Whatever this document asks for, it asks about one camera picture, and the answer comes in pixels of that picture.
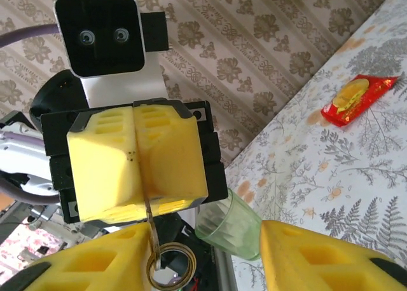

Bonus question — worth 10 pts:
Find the red snack packet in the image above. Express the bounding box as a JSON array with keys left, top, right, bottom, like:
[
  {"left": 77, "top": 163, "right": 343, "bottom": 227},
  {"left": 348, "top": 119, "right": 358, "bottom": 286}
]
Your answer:
[{"left": 320, "top": 74, "right": 400, "bottom": 128}]

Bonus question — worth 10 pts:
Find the green plastic cup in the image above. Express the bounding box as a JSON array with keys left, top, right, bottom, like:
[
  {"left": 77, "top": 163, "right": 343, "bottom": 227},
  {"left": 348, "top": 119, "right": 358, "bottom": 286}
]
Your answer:
[{"left": 194, "top": 187, "right": 261, "bottom": 262}]

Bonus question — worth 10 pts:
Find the metal key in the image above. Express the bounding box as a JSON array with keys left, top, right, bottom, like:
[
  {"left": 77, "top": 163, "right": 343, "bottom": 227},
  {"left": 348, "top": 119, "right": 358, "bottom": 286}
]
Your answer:
[{"left": 144, "top": 189, "right": 162, "bottom": 269}]

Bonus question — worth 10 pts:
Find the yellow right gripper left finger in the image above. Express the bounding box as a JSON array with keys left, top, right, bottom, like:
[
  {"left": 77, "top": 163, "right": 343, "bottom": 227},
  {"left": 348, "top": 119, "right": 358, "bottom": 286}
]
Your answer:
[{"left": 0, "top": 222, "right": 153, "bottom": 291}]

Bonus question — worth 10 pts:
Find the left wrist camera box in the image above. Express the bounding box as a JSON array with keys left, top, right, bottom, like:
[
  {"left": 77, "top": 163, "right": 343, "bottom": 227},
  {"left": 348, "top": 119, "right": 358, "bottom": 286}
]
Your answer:
[{"left": 53, "top": 0, "right": 147, "bottom": 79}]

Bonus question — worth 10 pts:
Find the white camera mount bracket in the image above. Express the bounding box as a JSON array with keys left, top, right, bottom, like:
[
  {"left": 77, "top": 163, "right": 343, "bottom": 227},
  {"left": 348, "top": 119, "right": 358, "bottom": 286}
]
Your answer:
[{"left": 79, "top": 51, "right": 169, "bottom": 109}]

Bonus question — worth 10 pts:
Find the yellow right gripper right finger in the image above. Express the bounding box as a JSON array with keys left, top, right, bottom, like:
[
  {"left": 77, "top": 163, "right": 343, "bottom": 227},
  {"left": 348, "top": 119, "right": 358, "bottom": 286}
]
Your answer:
[{"left": 259, "top": 220, "right": 407, "bottom": 291}]

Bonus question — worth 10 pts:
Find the floral tablecloth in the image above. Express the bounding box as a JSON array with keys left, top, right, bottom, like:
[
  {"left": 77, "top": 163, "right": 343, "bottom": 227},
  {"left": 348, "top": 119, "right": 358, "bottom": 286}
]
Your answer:
[{"left": 219, "top": 0, "right": 407, "bottom": 291}]

